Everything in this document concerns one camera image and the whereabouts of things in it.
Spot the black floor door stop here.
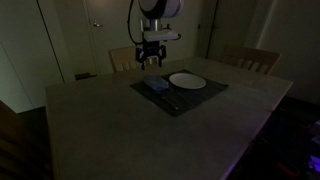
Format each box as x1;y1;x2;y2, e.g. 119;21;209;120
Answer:
74;72;98;81

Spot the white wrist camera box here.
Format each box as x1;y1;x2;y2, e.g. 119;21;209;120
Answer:
142;28;183;43

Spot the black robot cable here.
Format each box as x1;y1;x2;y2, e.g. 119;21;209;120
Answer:
127;0;145;46

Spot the thin black floor stand pole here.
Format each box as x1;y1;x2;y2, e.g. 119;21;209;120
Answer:
204;0;220;60

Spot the blue microfibre cloth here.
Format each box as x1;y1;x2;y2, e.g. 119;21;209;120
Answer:
143;74;170;93

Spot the white round plate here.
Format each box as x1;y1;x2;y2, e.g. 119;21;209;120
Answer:
168;72;207;90

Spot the white room door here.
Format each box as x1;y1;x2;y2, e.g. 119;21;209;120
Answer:
82;0;145;77

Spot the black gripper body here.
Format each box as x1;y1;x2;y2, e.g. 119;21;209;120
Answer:
135;39;167;62

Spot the light wooden slatted chair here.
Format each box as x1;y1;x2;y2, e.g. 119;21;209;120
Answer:
108;44;160;74
218;44;281;76

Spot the metal spoon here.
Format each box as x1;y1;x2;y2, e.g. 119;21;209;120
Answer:
159;89;181;111

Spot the dark woven placemat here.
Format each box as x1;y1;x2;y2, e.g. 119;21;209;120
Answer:
129;69;229;118

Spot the dark wooden furniture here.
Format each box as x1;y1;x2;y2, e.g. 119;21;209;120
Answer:
0;99;54;180

